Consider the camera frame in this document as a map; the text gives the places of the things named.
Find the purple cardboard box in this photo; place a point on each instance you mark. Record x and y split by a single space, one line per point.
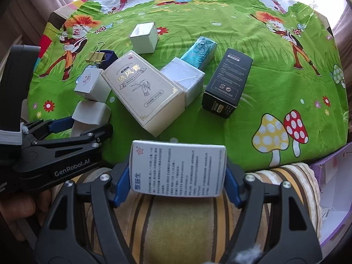
341 198

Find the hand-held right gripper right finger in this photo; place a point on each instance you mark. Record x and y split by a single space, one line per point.
232 181

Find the small white emblem box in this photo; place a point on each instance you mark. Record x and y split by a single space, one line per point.
90 84

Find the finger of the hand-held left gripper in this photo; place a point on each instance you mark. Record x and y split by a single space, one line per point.
62 122
82 139

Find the gold binder clip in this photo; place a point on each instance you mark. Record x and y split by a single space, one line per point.
95 57

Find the mauve curtain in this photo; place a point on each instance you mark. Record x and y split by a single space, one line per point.
345 33
30 13

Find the white taped box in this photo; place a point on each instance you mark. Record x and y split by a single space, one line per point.
184 77

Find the white cube box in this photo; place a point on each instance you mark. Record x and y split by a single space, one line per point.
144 37

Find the black box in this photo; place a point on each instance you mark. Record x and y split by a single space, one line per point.
227 84

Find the greyish white box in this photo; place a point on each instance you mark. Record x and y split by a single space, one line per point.
90 114

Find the large beige box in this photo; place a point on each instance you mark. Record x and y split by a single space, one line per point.
143 93

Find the striped plush cushion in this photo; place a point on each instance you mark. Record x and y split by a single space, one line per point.
178 225

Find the white box with text print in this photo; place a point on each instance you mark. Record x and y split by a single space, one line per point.
178 167

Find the teal packet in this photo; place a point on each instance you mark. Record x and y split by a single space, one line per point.
199 51

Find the dark blue box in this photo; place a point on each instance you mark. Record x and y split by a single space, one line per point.
108 58

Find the green cartoon printed bedsheet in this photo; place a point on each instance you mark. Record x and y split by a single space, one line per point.
275 74

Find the person's left hand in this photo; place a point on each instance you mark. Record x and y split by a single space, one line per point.
22 206

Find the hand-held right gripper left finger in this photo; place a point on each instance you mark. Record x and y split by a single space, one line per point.
123 183

